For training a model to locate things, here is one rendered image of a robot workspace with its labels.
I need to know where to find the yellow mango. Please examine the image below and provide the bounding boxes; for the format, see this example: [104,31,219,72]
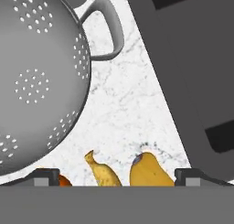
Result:
[129,151,176,187]

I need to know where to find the orange fruit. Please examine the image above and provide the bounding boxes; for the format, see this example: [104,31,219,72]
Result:
[58,174,73,187]

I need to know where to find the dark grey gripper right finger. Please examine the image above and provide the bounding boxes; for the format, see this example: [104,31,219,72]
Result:
[175,168,227,187]

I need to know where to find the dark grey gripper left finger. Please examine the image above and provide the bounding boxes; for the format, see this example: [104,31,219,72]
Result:
[6,168,60,187]

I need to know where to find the yellow banana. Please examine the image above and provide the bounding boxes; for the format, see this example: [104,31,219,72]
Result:
[84,149,122,187]

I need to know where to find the grey metal colander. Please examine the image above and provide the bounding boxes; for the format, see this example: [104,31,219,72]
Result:
[0,0,125,176]

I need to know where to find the dark grey hob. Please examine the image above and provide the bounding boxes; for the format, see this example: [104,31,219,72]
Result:
[123,0,234,184]

